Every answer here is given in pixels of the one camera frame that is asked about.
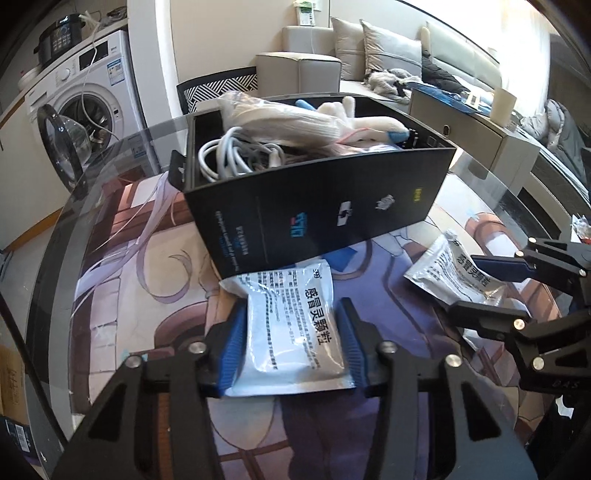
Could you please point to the black jacket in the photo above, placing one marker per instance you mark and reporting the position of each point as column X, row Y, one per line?
column 443, row 74

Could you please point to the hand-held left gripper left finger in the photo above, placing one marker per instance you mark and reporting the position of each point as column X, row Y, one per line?
column 235, row 344

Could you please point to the beige low cabinet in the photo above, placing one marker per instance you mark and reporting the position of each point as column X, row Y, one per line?
column 480, row 143

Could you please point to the blue flat package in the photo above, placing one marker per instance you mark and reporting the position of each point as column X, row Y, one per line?
column 443, row 98

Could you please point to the brown cardboard box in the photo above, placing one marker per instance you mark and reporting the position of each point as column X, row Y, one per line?
column 11, row 378

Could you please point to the white bowl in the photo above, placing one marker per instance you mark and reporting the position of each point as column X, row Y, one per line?
column 30, row 77

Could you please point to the white and blue plush toy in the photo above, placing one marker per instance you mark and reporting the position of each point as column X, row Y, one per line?
column 364, row 124

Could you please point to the grey cushion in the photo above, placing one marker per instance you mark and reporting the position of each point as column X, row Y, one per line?
column 392, row 46
column 346, row 41

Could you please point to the black cardboard box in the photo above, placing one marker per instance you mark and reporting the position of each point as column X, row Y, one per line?
column 323, row 198

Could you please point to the white washing machine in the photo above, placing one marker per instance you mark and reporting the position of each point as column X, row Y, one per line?
column 106, row 83

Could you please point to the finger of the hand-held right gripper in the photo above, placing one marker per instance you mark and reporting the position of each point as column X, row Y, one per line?
column 501, row 269
column 485, row 318

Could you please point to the beige sofa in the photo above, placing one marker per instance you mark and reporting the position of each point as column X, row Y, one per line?
column 295, row 64

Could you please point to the grey fluffy cloth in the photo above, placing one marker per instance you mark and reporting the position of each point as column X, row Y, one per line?
column 388, row 83

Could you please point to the black pressure cooker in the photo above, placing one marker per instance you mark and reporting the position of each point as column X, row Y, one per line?
column 57, row 39

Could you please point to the white paper roll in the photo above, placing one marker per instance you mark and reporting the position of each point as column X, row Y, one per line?
column 502, row 105

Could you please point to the black and white patterned chair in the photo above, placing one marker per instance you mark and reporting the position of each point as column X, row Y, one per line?
column 217, row 87

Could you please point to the white kitchen counter cabinet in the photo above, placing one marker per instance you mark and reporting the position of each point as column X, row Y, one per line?
column 11, row 124

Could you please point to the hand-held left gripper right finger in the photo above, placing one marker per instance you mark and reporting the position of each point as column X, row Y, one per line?
column 352, row 344

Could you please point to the grey down jacket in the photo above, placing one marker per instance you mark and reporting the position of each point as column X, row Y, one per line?
column 554, row 129

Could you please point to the silver medicine packet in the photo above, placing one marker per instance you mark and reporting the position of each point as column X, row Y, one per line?
column 286, row 323
column 448, row 267

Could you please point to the grey cloth pile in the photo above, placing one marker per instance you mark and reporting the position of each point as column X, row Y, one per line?
column 115, row 14

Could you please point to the white wall intercom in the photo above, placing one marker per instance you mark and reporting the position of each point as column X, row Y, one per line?
column 306, row 13

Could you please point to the dark blue box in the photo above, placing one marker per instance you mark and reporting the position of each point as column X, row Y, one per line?
column 18, row 441

